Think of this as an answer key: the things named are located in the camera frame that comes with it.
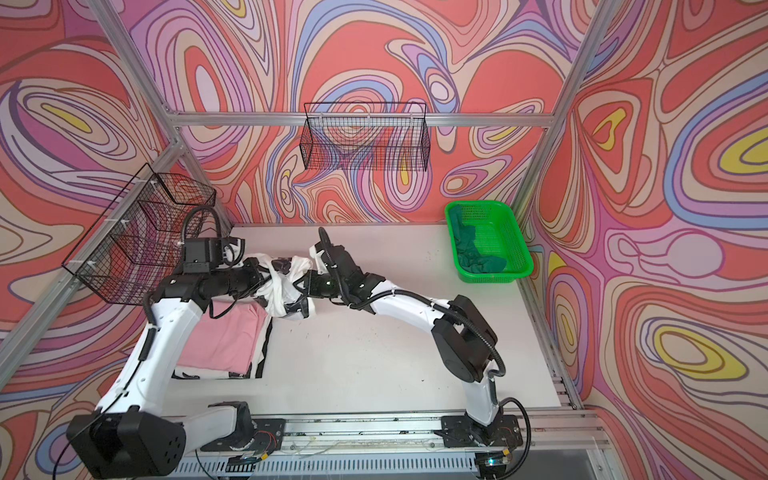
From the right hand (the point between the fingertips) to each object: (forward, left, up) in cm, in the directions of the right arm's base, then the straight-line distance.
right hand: (297, 292), depth 79 cm
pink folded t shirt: (-6, +23, -12) cm, 27 cm away
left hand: (+3, +4, +6) cm, 8 cm away
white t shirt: (-2, +4, +4) cm, 6 cm away
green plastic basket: (+38, -69, -19) cm, 81 cm away
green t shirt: (+21, -54, -14) cm, 60 cm away
